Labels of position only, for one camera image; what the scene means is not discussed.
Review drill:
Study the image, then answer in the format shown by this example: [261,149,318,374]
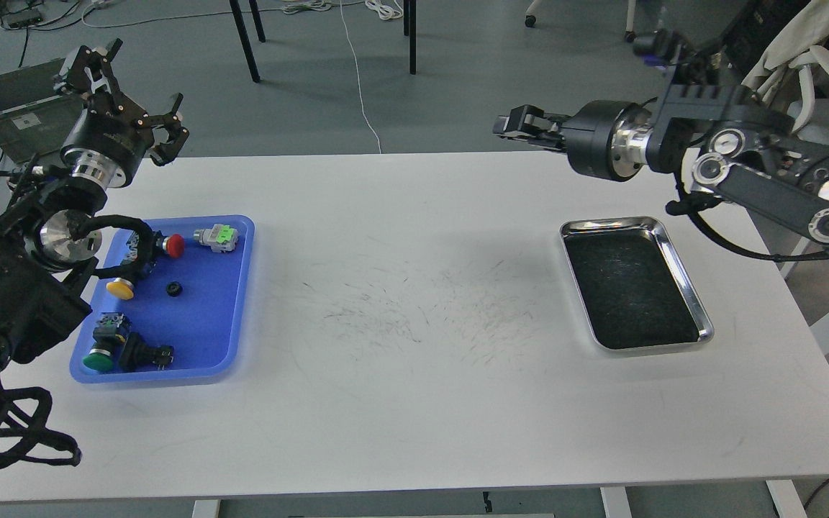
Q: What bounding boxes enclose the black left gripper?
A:
[55,38,190,189]

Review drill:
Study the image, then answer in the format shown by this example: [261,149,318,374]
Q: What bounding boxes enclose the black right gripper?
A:
[494,99,649,181]

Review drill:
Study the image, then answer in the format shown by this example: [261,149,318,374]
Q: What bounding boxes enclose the small black gear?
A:
[166,281,182,297]

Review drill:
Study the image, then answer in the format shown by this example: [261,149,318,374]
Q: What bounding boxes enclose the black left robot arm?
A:
[0,39,189,470]

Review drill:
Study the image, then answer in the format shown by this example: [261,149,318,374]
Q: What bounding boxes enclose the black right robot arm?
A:
[493,29,829,263]

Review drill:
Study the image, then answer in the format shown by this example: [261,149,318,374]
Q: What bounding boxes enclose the grey green connector part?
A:
[193,224,240,253]

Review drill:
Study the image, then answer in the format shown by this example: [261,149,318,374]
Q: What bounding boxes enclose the grey plastic crate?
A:
[0,58,83,163]

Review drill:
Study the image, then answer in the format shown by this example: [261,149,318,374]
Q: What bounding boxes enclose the black table legs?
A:
[227,0,420,83]

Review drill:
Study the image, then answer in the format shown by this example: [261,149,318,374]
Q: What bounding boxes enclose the silver metal tray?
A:
[560,216,716,356]

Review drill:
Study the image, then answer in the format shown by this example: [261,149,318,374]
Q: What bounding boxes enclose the blue plastic tray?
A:
[69,215,255,384]

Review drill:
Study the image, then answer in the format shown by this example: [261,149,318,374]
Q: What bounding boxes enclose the white office chair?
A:
[738,46,829,155]

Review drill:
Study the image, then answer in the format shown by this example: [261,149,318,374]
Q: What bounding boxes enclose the beige jacket on chair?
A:
[741,1,829,95]

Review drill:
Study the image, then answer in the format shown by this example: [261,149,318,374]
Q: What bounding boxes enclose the red push button switch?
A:
[151,232,186,259]

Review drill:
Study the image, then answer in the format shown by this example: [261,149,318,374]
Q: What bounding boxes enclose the yellow push button switch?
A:
[105,278,135,301]

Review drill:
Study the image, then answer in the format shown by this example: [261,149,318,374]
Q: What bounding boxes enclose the white cable on floor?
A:
[83,0,406,154]

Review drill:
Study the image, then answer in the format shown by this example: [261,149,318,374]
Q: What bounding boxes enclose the green push button switch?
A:
[82,312,132,373]

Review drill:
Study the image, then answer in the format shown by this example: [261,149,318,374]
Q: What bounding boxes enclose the black push button switch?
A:
[118,332,175,373]

